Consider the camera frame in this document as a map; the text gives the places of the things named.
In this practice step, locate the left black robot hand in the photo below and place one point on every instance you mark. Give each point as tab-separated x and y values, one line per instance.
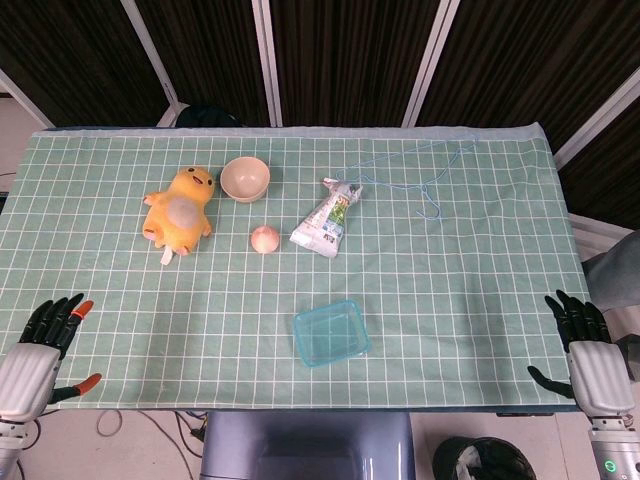
27	370

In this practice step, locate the white furniture piece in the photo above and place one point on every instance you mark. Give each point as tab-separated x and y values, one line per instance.
595	230

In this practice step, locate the yellow plush duck toy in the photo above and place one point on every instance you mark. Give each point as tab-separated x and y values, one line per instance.
176	215

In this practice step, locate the green checkered tablecloth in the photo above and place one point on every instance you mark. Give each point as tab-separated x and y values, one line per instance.
425	300

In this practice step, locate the beige bowl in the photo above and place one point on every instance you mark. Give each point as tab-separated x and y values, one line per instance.
245	179

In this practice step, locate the peach fruit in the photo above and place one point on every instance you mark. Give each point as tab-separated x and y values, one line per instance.
265	240

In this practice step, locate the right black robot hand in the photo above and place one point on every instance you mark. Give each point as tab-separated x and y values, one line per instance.
597	375

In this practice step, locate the white partition frame post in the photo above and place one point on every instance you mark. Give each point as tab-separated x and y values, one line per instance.
20	100
267	60
150	55
595	120
431	60

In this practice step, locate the black bag behind table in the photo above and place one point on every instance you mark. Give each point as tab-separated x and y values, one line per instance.
205	117

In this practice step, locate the blue-grey robot torso base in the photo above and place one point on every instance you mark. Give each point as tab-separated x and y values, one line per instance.
305	445

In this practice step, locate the black trash bin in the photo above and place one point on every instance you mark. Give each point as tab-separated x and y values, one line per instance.
480	462

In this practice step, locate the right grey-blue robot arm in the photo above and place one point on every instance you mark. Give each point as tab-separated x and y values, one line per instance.
612	450

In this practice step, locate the clear container with blue lid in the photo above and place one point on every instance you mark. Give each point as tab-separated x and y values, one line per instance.
331	336

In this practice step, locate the white printed snack bag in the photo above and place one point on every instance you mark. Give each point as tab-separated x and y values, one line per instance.
325	222

